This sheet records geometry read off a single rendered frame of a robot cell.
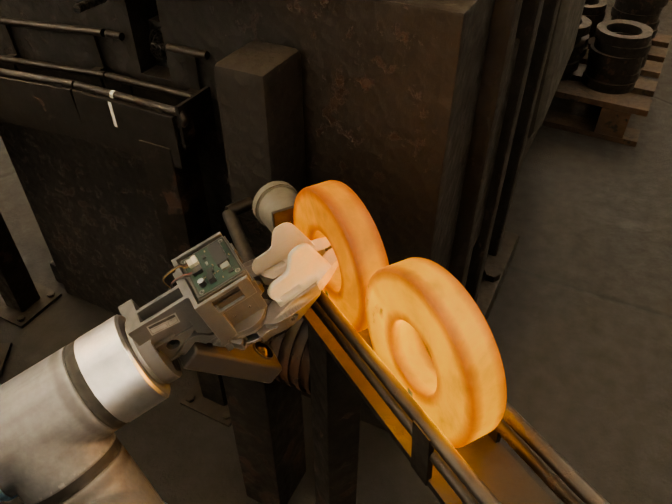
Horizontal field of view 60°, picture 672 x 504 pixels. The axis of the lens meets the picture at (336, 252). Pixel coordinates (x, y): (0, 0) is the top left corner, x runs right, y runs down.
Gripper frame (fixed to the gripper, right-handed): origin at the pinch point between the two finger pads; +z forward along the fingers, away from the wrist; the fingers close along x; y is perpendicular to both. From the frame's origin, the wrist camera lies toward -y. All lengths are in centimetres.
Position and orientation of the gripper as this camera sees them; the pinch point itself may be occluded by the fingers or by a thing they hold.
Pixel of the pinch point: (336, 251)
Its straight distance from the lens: 58.4
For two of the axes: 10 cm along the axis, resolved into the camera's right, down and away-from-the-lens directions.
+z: 8.4, -5.3, 1.4
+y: -2.7, -6.2, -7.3
